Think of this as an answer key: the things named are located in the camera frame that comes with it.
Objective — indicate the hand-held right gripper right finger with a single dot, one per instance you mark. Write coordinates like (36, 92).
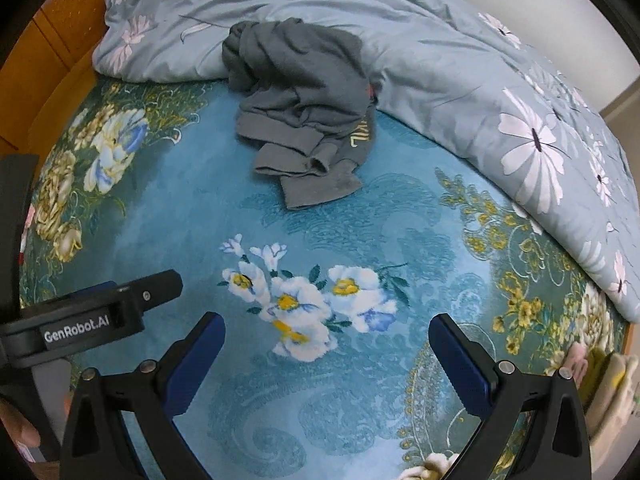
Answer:
(461, 360)

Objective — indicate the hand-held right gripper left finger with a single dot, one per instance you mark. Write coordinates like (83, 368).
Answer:
(196, 360)

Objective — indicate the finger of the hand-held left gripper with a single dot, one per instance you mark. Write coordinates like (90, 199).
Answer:
(157, 287)

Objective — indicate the grey sweatshirt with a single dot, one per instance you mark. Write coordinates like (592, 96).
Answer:
(300, 90)

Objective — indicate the pile of folded pastel clothes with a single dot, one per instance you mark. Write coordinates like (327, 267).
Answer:
(607, 390)

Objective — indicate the person's left hand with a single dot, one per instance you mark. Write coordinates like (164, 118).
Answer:
(17, 430)

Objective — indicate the teal floral blanket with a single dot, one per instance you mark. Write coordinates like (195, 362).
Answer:
(210, 220)

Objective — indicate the orange wooden headboard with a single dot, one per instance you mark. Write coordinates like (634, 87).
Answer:
(55, 45)

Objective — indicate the light blue floral quilt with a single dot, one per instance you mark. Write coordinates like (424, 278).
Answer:
(450, 75)

